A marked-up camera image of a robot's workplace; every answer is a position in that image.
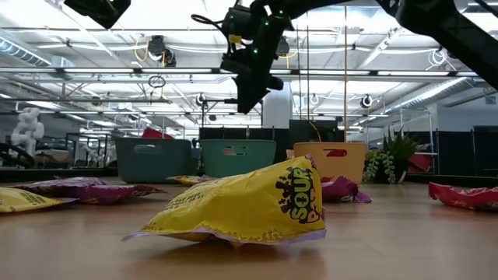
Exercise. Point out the white robot figure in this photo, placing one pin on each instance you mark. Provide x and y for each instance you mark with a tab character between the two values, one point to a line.
27	128

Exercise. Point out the red Skittles candy pack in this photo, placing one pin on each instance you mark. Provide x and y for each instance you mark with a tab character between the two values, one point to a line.
463	196

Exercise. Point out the long ceiling light strip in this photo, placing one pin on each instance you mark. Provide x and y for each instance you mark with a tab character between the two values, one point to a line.
175	71

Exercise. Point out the black partition wall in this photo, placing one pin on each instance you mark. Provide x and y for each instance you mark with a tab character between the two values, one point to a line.
249	134
482	151

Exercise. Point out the silver ventilation duct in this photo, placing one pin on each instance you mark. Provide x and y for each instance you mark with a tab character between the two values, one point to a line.
23	54

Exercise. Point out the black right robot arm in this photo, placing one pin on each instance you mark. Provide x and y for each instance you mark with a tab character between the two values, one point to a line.
447	31

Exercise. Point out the small potted succulent plant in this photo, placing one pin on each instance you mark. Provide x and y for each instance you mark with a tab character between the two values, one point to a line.
397	151

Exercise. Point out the orange plastic bin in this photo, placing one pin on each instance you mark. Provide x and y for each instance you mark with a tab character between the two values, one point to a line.
346	169

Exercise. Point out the red box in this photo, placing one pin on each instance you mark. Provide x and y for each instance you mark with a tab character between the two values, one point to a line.
153	134

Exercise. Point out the teal green plastic bin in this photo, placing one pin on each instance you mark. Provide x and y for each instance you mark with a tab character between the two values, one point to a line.
241	165

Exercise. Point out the yellow Sour Patch candy pack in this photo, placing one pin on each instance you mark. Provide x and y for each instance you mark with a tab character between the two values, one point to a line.
188	180
23	200
233	206

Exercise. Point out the black metal rack frame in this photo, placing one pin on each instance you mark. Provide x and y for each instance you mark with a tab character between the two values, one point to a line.
218	102

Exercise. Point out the red plastic crate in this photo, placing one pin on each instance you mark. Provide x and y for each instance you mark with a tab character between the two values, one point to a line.
422	163

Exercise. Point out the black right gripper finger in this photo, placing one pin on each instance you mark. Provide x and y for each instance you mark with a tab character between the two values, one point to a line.
257	95
243	97

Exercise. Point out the white square column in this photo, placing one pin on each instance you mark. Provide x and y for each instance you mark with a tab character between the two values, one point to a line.
280	113

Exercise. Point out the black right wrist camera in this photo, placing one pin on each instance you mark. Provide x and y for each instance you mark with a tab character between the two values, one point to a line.
235	21

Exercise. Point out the dark blue plastic bin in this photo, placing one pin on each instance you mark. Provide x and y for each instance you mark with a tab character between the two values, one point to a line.
155	163

